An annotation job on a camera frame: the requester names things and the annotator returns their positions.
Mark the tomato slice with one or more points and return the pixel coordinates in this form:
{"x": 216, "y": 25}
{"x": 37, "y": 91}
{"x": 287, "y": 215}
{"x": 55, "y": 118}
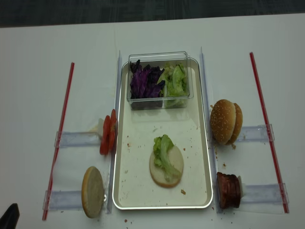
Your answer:
{"x": 104, "y": 148}
{"x": 112, "y": 130}

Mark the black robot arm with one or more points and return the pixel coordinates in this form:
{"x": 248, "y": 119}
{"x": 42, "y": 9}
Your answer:
{"x": 10, "y": 218}

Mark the green lettuce in box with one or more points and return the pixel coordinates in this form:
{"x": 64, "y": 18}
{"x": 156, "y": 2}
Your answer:
{"x": 175, "y": 85}

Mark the lettuce leaf on bun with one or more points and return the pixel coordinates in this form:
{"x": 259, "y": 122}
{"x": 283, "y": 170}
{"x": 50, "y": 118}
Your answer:
{"x": 161, "y": 147}

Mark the white tomato stand block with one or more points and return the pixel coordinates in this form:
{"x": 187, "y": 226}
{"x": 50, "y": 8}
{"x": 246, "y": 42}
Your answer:
{"x": 99, "y": 130}

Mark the stacked meat patties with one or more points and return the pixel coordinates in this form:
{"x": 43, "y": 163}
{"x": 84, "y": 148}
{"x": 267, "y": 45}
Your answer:
{"x": 229, "y": 190}

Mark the purple cabbage shreds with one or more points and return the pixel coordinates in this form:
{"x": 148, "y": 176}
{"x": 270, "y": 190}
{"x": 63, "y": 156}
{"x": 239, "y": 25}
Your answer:
{"x": 145, "y": 82}

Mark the clear plastic salad box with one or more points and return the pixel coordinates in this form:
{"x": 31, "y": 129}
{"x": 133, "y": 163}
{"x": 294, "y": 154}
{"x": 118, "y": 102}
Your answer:
{"x": 154, "y": 60}

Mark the bottom bun slice on tray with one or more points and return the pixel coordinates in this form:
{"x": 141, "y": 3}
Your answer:
{"x": 158, "y": 174}

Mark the front sesame bun top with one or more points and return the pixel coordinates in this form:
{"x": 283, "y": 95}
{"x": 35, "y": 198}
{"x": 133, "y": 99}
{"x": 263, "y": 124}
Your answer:
{"x": 222, "y": 120}

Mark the sesame bun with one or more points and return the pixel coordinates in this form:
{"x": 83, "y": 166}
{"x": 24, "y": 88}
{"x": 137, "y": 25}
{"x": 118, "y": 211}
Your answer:
{"x": 237, "y": 126}
{"x": 222, "y": 120}

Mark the cream metal tray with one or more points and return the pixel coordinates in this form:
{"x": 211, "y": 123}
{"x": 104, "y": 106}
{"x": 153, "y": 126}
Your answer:
{"x": 133, "y": 186}

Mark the rear sesame bun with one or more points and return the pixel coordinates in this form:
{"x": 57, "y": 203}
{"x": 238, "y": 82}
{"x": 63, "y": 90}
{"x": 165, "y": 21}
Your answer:
{"x": 237, "y": 126}

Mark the upright bun slice left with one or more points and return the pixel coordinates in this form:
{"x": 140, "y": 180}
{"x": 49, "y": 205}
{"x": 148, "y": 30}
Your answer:
{"x": 92, "y": 192}

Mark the left red strip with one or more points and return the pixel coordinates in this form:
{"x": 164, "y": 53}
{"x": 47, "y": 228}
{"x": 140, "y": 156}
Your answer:
{"x": 56, "y": 150}

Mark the red strip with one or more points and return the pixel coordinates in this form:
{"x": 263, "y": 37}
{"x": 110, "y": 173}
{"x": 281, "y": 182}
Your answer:
{"x": 272, "y": 145}
{"x": 56, "y": 150}

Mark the white patty stand block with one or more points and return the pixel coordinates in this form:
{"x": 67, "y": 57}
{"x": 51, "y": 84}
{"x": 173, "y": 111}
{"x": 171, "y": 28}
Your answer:
{"x": 241, "y": 186}

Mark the right red strip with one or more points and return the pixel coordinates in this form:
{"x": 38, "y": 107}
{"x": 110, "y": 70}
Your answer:
{"x": 272, "y": 145}

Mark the right clear vertical rail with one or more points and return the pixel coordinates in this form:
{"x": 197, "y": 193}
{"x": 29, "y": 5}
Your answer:
{"x": 209, "y": 134}

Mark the clear rail under tomato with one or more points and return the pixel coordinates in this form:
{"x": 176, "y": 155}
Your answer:
{"x": 76, "y": 139}

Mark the clear rail under sesame buns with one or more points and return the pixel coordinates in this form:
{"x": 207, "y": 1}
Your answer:
{"x": 260, "y": 133}

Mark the clear rail under bun slice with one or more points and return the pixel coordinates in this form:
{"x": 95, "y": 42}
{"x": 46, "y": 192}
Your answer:
{"x": 62, "y": 200}

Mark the clear rail under patties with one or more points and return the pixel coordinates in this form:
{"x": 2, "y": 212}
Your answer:
{"x": 270, "y": 193}

